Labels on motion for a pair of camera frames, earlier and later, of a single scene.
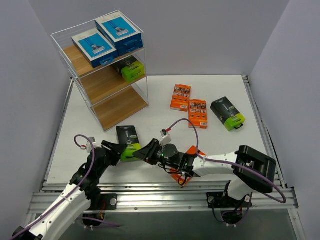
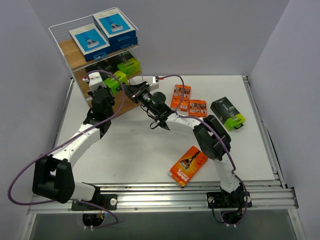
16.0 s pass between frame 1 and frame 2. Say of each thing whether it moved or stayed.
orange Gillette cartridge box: stayed
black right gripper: moved
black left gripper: moved
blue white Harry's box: moved
